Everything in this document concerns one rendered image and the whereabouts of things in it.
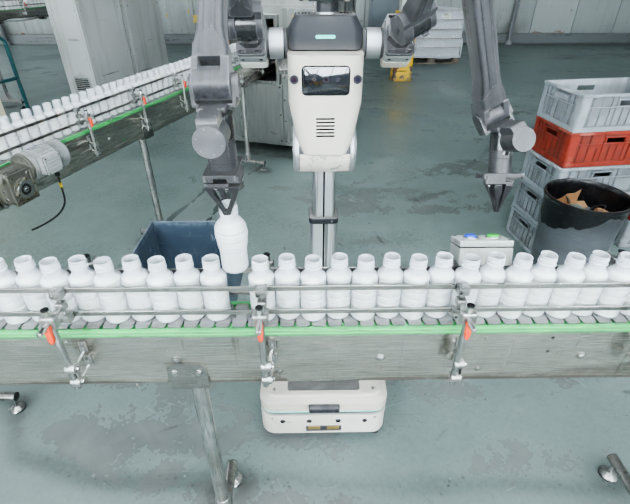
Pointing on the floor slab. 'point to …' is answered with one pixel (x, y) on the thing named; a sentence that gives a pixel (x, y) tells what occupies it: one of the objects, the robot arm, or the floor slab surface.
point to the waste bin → (579, 218)
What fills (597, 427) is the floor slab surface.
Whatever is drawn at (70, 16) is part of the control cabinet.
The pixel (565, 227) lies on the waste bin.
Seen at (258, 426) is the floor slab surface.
